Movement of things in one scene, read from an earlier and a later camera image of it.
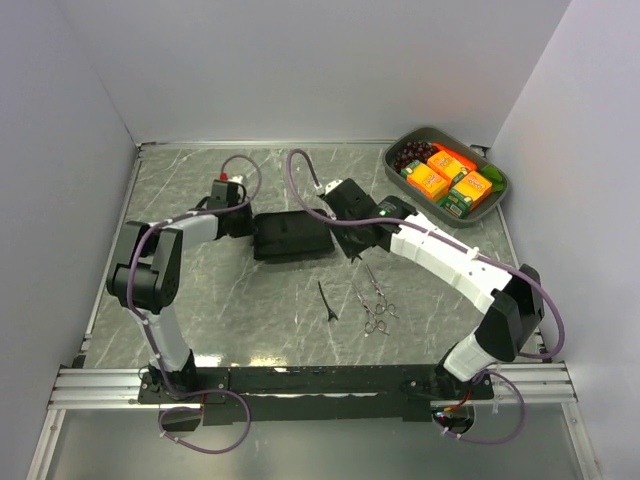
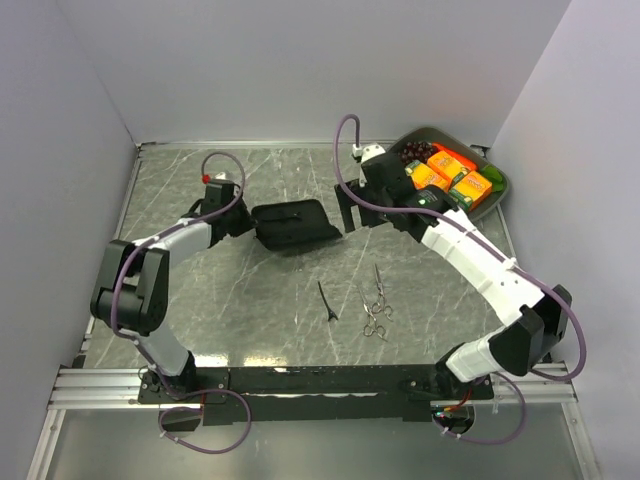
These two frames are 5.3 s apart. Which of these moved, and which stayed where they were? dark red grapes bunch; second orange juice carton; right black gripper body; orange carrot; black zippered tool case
Moved: right black gripper body; black zippered tool case
Stayed: second orange juice carton; dark red grapes bunch; orange carrot
